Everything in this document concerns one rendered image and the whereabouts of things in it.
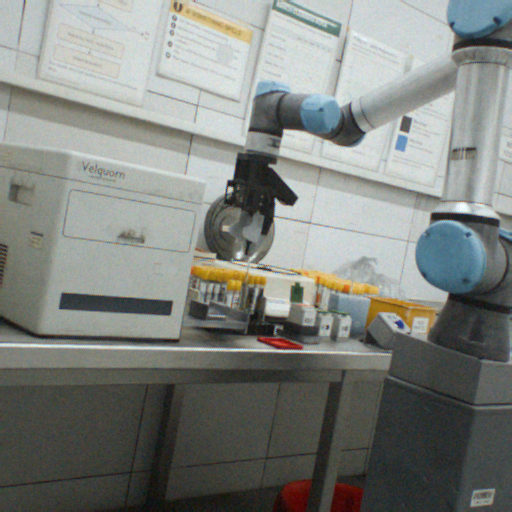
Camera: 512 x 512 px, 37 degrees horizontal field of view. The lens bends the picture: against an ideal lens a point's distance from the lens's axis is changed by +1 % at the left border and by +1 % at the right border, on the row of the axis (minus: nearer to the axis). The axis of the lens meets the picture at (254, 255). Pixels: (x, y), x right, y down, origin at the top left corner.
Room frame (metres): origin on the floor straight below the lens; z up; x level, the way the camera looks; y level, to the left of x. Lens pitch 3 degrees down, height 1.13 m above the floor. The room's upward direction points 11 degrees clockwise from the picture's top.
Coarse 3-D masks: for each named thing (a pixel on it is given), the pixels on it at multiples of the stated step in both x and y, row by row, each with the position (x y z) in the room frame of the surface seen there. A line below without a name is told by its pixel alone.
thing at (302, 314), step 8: (296, 304) 1.69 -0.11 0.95; (304, 304) 1.72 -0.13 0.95; (288, 312) 1.70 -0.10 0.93; (296, 312) 1.69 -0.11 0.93; (304, 312) 1.67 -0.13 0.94; (312, 312) 1.69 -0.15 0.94; (288, 320) 1.70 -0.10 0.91; (296, 320) 1.68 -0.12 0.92; (304, 320) 1.68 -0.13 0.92; (312, 320) 1.69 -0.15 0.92
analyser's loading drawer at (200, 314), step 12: (192, 300) 1.48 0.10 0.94; (192, 312) 1.48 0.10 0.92; (204, 312) 1.45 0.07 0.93; (216, 312) 1.50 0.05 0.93; (228, 312) 1.55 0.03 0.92; (240, 312) 1.53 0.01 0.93; (192, 324) 1.43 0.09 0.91; (204, 324) 1.44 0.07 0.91; (216, 324) 1.46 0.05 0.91; (228, 324) 1.48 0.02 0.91; (240, 324) 1.50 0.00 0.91
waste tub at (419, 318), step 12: (372, 300) 1.97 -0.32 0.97; (384, 300) 2.04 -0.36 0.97; (396, 300) 2.07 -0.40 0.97; (372, 312) 1.97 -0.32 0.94; (396, 312) 1.92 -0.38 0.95; (408, 312) 1.90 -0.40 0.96; (420, 312) 1.94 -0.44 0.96; (432, 312) 1.98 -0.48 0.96; (408, 324) 1.91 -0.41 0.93; (420, 324) 1.95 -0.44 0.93; (432, 324) 1.99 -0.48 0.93
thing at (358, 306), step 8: (336, 296) 1.86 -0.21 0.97; (344, 296) 1.86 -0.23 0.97; (352, 296) 1.89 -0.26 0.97; (360, 296) 1.93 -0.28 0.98; (328, 304) 1.88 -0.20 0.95; (336, 304) 1.86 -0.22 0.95; (344, 304) 1.86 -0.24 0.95; (352, 304) 1.87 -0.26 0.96; (360, 304) 1.89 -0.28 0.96; (368, 304) 1.90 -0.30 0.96; (352, 312) 1.88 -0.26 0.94; (360, 312) 1.89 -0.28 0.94; (352, 320) 1.88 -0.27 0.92; (360, 320) 1.89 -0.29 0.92; (352, 328) 1.88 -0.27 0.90; (360, 328) 1.90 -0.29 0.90; (352, 336) 1.87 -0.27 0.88; (360, 336) 1.88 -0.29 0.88
